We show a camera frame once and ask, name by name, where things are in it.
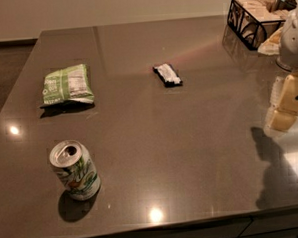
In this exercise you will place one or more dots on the green white 7up can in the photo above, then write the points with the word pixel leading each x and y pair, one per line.
pixel 74 167

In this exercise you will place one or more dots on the dark blue rxbar wrapper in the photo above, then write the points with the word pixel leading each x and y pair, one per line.
pixel 168 75

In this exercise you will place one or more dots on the green white snack bag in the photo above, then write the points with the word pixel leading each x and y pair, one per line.
pixel 70 84

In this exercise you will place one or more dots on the black wire basket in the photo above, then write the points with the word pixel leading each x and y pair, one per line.
pixel 233 20

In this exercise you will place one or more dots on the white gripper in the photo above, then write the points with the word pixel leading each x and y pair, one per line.
pixel 293 46

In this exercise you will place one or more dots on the cream packets in basket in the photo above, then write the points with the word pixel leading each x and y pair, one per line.
pixel 260 18

